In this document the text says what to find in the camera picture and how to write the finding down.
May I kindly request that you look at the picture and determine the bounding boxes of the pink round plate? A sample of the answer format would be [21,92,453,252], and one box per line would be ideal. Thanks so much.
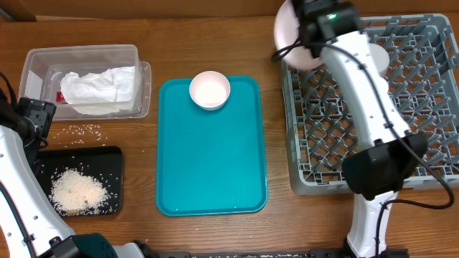
[274,0,322,70]

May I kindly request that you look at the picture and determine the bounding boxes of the red snack wrapper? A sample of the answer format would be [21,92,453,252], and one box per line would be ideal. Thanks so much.
[56,92,66,103]

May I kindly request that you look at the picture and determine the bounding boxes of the white napkin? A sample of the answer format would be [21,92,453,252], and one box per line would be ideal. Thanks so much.
[60,72,117,104]
[103,66,136,102]

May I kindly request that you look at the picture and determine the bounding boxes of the grey plastic bowl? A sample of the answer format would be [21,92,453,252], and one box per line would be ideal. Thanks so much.
[369,43,389,77]

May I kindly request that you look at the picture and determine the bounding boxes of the pink plastic bowl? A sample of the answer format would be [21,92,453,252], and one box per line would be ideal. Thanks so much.
[189,71,231,110]

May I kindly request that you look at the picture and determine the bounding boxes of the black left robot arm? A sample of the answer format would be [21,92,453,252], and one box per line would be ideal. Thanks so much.
[1,91,154,257]

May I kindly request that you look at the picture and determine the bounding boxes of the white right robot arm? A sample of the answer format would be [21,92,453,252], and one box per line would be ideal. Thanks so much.
[291,1,427,257]

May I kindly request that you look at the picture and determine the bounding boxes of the grey dishwasher rack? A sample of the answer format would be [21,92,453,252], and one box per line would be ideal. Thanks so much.
[280,14,458,195]

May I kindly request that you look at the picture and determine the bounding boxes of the white label sticker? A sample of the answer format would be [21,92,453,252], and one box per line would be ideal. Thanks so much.
[24,70,43,100]

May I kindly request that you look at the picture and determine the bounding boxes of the scattered rice grains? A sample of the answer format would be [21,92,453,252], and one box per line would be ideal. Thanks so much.
[49,123,108,148]

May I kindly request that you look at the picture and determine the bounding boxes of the clear plastic bin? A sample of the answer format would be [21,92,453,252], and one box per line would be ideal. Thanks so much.
[19,44,151,120]

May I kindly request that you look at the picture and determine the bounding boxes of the pile of white rice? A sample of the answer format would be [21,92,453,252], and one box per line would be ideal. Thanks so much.
[48,168,110,216]

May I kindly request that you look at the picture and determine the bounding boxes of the teal plastic tray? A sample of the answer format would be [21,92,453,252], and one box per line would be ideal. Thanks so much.
[156,76,268,216]

